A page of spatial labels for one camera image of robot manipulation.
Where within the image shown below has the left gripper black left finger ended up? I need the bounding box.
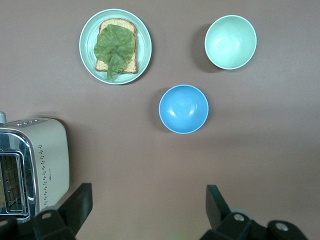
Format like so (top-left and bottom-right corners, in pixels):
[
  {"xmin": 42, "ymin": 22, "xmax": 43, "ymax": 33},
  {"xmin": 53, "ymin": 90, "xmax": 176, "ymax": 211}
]
[{"xmin": 0, "ymin": 183, "xmax": 93, "ymax": 240}]

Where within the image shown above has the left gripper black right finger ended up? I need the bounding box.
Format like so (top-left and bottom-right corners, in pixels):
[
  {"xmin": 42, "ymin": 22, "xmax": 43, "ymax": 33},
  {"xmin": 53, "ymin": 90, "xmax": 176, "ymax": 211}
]
[{"xmin": 199, "ymin": 184, "xmax": 307, "ymax": 240}]

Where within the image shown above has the blue bowl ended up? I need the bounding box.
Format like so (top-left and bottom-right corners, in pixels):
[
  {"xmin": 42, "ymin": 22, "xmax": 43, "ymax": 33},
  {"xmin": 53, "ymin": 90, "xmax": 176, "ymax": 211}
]
[{"xmin": 158, "ymin": 84, "xmax": 210, "ymax": 135}]

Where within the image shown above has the pale mint green bowl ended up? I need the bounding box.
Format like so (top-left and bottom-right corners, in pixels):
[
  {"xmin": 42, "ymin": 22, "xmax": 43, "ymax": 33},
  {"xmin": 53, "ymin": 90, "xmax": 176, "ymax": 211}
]
[{"xmin": 204, "ymin": 14, "xmax": 258, "ymax": 70}]

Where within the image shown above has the cream and chrome toaster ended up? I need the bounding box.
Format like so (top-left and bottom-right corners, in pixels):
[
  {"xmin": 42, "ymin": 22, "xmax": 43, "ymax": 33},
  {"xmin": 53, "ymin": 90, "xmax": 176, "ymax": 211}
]
[{"xmin": 0, "ymin": 111, "xmax": 71, "ymax": 221}]

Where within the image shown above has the toasted bread slice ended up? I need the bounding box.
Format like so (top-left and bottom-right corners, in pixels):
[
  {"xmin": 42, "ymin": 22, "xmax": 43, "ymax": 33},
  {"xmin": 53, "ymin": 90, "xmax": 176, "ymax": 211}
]
[{"xmin": 94, "ymin": 18, "xmax": 138, "ymax": 75}]

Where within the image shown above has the pale green plate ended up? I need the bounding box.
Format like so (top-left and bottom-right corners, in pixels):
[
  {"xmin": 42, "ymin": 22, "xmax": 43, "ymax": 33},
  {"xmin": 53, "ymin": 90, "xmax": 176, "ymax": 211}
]
[{"xmin": 79, "ymin": 8, "xmax": 153, "ymax": 85}]

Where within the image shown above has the green lettuce leaf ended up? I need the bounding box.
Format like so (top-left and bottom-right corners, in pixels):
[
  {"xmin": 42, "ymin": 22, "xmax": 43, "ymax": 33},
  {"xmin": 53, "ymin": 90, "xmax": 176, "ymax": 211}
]
[{"xmin": 93, "ymin": 24, "xmax": 137, "ymax": 82}]

